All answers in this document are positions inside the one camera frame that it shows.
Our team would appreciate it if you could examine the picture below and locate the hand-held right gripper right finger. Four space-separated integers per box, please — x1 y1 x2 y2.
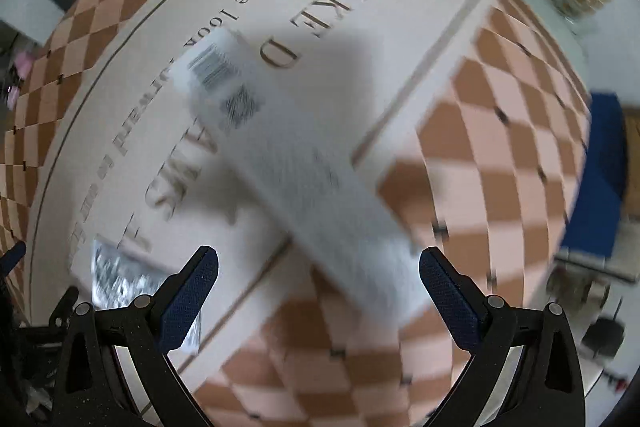
418 246 586 427

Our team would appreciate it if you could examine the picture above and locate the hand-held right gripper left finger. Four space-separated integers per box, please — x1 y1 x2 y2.
51 245 220 427

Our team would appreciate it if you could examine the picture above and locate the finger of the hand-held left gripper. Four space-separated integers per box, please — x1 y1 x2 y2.
47 286 81 329
0 241 27 278

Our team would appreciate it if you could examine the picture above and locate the large silver blister pack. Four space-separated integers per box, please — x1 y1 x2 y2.
91 239 202 354

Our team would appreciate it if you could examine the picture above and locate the long white box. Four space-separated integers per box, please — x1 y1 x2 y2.
172 29 436 323

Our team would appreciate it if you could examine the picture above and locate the pink suitcase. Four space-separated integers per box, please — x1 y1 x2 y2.
0 49 36 105

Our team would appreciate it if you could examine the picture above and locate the open cardboard box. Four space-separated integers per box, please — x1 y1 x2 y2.
620 107 640 218

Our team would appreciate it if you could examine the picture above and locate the checkered tablecloth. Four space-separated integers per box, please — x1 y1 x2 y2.
0 0 593 427

